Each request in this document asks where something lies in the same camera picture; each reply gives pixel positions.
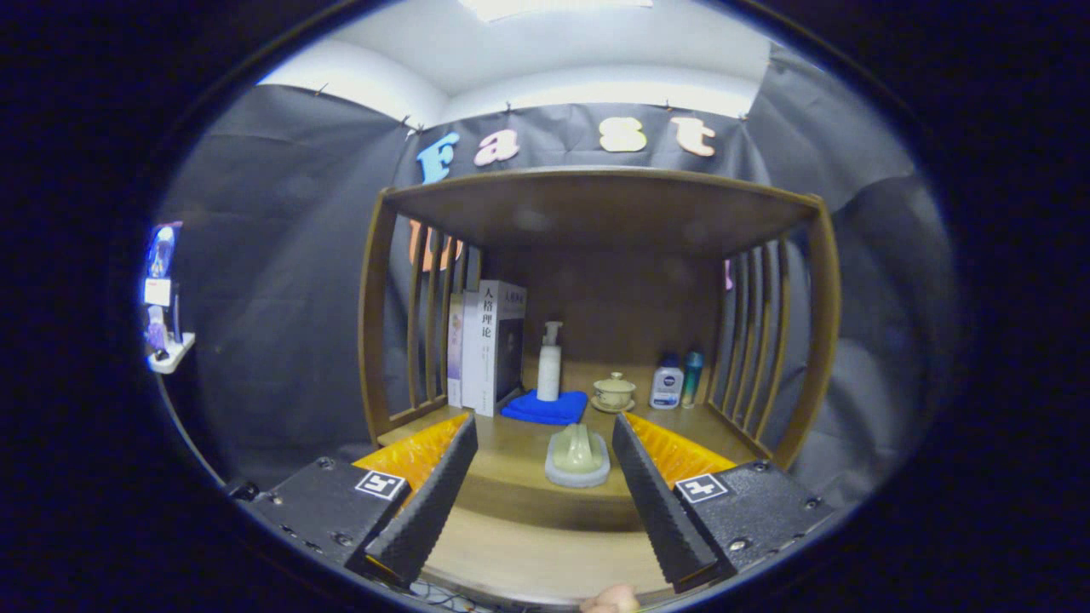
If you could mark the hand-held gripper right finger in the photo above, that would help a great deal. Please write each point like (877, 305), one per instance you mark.
(656, 502)

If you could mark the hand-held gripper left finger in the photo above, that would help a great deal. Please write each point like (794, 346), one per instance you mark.
(430, 502)

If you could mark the wooden countertop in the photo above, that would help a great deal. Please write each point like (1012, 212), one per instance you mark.
(519, 460)

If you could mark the wooden cabinet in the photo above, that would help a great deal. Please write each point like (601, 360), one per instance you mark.
(596, 213)

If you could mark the white lotion bottle blue cap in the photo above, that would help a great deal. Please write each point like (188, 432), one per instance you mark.
(667, 387)

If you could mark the beige lidded teacup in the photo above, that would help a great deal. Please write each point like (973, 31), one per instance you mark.
(613, 393)

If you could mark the teal bottle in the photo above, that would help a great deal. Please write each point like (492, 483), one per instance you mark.
(691, 375)

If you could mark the blue folded cloth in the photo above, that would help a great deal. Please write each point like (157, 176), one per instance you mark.
(545, 410)

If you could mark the thin pale purple book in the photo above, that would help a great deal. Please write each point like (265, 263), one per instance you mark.
(455, 349)

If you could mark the thick white book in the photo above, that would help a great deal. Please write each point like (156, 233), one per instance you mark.
(485, 349)

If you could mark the white pump bottle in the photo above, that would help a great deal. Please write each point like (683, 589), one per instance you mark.
(549, 370)

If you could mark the black controller box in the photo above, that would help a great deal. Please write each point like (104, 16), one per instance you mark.
(245, 490)

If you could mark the black backdrop cloth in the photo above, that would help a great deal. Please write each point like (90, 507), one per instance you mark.
(281, 255)

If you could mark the small white desk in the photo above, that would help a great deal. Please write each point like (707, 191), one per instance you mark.
(174, 356)

